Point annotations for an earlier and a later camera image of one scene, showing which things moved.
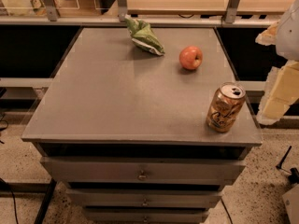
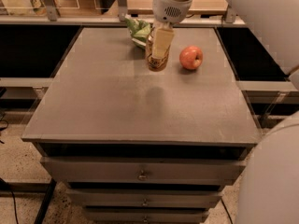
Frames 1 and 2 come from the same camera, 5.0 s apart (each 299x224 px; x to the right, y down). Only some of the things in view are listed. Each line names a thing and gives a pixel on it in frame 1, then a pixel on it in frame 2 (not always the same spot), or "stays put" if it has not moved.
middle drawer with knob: (141, 198) stays put
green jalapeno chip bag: (143, 35) stays put
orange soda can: (224, 106) -> (155, 63)
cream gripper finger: (281, 91) -> (163, 38)
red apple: (191, 57) stays put
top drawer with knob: (145, 170) stays put
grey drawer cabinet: (126, 133) stays put
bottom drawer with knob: (145, 216) stays put
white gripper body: (289, 35) -> (165, 12)
